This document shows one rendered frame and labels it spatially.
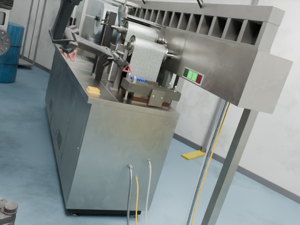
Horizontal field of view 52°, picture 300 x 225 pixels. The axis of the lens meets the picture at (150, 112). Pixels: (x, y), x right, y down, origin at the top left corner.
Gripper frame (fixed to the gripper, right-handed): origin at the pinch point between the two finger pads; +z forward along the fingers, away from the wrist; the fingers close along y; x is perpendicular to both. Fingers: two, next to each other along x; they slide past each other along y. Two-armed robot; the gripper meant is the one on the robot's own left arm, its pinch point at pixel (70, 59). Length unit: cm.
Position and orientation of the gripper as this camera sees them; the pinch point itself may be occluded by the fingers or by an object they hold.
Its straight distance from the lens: 225.0
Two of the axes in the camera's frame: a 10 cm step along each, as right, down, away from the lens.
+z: 0.6, 8.0, 6.0
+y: -7.5, -3.7, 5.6
